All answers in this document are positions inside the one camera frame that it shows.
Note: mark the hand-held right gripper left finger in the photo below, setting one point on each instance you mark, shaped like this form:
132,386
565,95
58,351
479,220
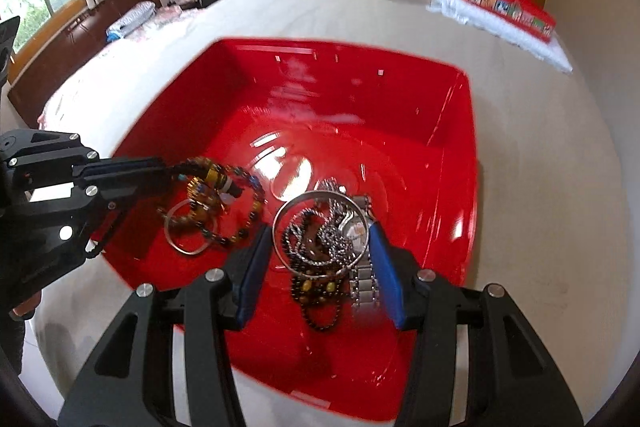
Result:
252,277

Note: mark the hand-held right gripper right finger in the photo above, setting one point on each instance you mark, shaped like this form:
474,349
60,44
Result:
387,277

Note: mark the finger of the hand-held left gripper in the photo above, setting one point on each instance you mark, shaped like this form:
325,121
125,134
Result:
130,169
117,214

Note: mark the silver wristwatch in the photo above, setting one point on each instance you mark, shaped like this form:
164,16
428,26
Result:
362,287

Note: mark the silver bangle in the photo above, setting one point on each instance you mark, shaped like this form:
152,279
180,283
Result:
192,251

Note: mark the gold pendant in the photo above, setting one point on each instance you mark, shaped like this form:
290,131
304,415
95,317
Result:
197,194

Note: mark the red tin box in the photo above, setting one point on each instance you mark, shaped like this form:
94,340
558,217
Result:
310,132

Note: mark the person's left hand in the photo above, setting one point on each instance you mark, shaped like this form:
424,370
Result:
26,307

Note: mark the brown bed headboard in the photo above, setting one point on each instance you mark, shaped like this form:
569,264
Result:
85,32

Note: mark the patterned pillow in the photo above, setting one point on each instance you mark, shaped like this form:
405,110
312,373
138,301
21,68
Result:
132,19

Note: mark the floral bedspread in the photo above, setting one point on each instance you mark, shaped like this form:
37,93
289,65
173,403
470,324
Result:
165,22

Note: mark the white folded cloth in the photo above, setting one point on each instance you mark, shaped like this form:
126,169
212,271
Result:
545,52

